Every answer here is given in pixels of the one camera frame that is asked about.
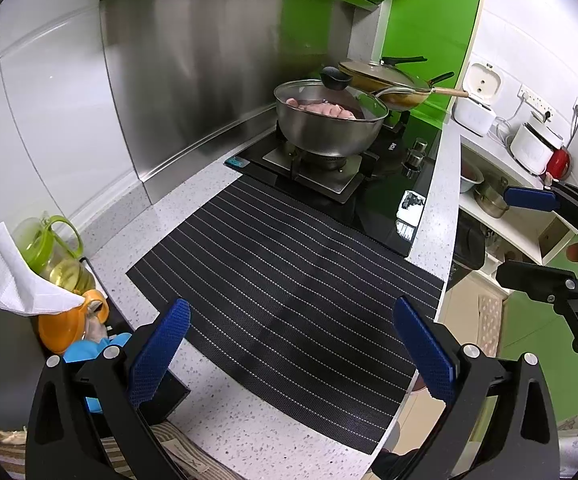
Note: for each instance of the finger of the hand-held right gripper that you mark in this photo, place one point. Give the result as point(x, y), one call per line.
point(529, 280)
point(531, 199)

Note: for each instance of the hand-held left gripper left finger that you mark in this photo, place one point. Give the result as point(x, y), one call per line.
point(161, 355)

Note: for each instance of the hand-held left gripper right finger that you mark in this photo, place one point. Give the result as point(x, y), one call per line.
point(426, 355)

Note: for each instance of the white open shelf unit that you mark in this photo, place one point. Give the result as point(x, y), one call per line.
point(529, 220)

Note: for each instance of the stacked steel pots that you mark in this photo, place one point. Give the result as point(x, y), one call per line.
point(491, 202)

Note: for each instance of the white round kitchen appliance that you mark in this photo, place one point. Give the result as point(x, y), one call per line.
point(529, 147)

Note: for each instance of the patterned floor mat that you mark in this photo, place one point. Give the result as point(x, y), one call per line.
point(489, 325)

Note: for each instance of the steel bowl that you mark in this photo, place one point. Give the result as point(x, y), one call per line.
point(471, 180)

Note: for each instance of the blue lidded pitcher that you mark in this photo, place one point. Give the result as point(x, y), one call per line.
point(89, 349)

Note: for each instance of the striped woven cloth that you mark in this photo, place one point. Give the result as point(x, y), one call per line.
point(184, 452)

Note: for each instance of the orange lidded pitcher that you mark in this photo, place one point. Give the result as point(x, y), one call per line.
point(64, 327)

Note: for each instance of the white rice cooker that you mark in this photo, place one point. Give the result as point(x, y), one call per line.
point(474, 115)

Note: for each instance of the steel stove knob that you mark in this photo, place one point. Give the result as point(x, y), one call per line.
point(420, 145)
point(413, 162)

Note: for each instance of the black striped mat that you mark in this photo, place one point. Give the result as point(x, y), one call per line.
point(269, 285)

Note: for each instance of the cardboard box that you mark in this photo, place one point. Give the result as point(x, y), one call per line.
point(574, 435)

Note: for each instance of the black gas stove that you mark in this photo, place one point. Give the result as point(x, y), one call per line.
point(384, 185)

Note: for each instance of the green lidded pitcher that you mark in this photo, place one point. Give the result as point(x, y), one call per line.
point(44, 250)

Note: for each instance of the small teal card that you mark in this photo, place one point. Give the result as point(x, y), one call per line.
point(235, 162)

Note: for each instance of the steel cooking pot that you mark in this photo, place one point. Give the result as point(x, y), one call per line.
point(319, 135)

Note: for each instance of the raw meat pieces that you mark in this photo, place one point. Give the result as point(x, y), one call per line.
point(319, 108)

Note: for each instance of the glass pot lid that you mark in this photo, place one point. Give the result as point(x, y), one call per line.
point(314, 92)

